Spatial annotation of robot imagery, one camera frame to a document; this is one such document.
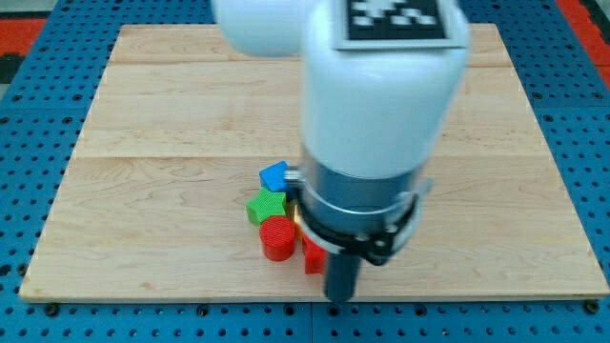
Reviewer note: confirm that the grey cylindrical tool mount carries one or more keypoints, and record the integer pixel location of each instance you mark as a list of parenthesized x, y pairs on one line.
[(372, 218)]

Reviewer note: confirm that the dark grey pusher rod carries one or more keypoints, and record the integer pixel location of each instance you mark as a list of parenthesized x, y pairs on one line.
[(341, 273)]

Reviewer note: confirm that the red star block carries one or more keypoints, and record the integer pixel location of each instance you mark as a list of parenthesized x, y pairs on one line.
[(314, 256)]

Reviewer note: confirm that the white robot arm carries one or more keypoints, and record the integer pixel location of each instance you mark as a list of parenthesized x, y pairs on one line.
[(378, 79)]

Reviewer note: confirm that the green star block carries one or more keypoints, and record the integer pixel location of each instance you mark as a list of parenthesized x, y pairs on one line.
[(265, 205)]

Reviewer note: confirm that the yellow block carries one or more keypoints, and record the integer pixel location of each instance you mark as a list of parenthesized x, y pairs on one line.
[(294, 216)]

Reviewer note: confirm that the red cylinder block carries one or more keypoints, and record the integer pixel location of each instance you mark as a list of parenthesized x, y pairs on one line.
[(277, 237)]

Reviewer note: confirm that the blue cube block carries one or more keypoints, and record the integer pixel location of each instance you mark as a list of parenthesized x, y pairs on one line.
[(272, 179)]

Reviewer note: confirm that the black white fiducial marker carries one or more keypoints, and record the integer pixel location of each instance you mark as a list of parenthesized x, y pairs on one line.
[(399, 25)]

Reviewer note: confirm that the light wooden board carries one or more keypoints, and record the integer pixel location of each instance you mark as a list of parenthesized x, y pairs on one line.
[(151, 208)]

